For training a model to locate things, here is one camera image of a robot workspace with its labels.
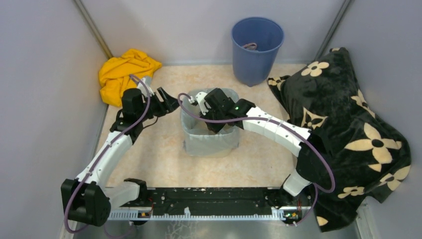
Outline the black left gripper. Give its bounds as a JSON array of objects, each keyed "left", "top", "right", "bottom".
[{"left": 137, "top": 86, "right": 183, "bottom": 121}]

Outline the light blue trash bag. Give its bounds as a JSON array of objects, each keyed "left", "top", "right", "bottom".
[{"left": 179, "top": 88, "right": 240, "bottom": 157}]

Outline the beige plastic trash bin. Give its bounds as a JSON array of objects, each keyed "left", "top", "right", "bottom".
[{"left": 178, "top": 88, "right": 240, "bottom": 157}]

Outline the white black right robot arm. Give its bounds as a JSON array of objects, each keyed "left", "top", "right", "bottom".
[{"left": 190, "top": 88, "right": 335, "bottom": 205}]

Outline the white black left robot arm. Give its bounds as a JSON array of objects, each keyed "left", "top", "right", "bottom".
[{"left": 61, "top": 88, "right": 179, "bottom": 227}]

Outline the blue plastic trash bin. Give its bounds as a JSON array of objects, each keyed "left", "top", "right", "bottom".
[{"left": 231, "top": 17, "right": 285, "bottom": 87}]

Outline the yellow crumpled cloth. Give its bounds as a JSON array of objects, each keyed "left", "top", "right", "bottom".
[{"left": 98, "top": 48, "right": 162, "bottom": 107}]

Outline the black floral blanket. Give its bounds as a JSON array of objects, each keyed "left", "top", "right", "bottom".
[{"left": 267, "top": 47, "right": 411, "bottom": 232}]

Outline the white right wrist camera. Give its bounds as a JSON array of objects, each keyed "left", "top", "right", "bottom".
[{"left": 189, "top": 92, "right": 209, "bottom": 116}]

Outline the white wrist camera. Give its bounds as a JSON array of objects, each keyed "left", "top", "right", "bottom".
[
  {"left": 189, "top": 92, "right": 209, "bottom": 116},
  {"left": 135, "top": 76, "right": 155, "bottom": 97}
]

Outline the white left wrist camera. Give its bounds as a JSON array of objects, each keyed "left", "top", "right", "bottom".
[{"left": 135, "top": 76, "right": 155, "bottom": 97}]

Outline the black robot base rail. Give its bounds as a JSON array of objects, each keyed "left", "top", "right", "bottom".
[{"left": 68, "top": 187, "right": 313, "bottom": 226}]

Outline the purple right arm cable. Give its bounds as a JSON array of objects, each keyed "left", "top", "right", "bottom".
[{"left": 177, "top": 93, "right": 336, "bottom": 227}]

